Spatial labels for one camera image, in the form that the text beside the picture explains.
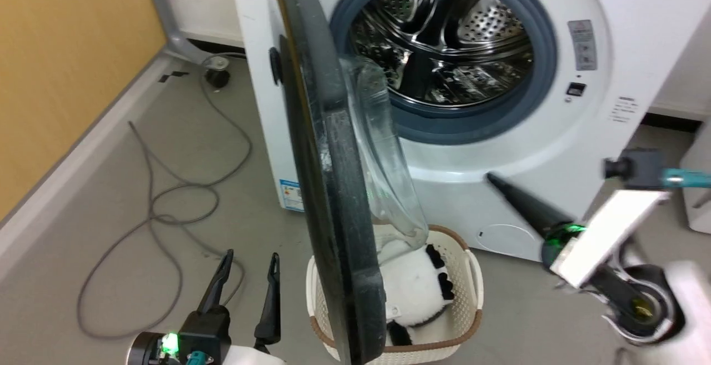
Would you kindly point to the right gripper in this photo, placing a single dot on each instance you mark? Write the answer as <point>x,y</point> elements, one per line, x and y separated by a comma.
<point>605,237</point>

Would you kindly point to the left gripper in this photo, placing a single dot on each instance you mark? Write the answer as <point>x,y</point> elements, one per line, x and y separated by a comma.
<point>208,331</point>

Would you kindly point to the black-rimmed glass washer door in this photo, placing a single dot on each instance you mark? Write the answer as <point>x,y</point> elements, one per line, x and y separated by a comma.
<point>333,187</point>

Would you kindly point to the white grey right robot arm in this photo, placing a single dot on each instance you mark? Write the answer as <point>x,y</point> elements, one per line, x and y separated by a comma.
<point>644,298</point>

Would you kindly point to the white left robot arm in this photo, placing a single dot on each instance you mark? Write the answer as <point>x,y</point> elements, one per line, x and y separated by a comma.
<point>253,356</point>

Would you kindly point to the white front-load washing machine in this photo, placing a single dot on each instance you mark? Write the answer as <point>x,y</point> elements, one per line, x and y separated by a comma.
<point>555,159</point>

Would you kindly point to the black door latch slot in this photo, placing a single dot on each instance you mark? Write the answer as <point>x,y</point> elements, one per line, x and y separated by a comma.
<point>576,89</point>

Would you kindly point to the grey rubber door gasket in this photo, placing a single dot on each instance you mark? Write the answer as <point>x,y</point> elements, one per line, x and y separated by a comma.
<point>541,65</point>

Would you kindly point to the black door hinge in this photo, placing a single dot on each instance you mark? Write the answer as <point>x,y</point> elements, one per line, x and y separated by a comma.
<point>275,66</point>

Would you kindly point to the blue energy label sticker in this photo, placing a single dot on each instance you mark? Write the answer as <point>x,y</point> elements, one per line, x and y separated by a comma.
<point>291,195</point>

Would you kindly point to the cream laundry basket brown rim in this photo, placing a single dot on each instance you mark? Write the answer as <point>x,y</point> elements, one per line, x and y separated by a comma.
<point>458,320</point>

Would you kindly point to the small printed text label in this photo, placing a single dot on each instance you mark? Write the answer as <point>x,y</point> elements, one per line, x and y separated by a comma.
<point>624,109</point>

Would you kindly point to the panda plush toy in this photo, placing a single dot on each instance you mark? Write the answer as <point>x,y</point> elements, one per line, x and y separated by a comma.
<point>411,287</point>

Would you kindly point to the grey warning sticker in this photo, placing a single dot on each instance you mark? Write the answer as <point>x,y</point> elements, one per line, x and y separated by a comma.
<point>582,45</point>

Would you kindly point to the stainless steel washer drum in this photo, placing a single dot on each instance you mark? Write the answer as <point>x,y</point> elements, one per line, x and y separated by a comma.
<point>444,31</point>

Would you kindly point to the black caster wheel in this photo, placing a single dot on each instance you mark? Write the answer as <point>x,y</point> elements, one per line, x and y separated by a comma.
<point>217,78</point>

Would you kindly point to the black floor tape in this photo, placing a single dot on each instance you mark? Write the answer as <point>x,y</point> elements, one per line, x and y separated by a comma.
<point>172,76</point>

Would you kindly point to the grey metal stand leg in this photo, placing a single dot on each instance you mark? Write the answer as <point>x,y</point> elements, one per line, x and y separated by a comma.
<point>172,37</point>

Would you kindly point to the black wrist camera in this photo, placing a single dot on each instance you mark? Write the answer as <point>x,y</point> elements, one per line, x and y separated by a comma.
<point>636,169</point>

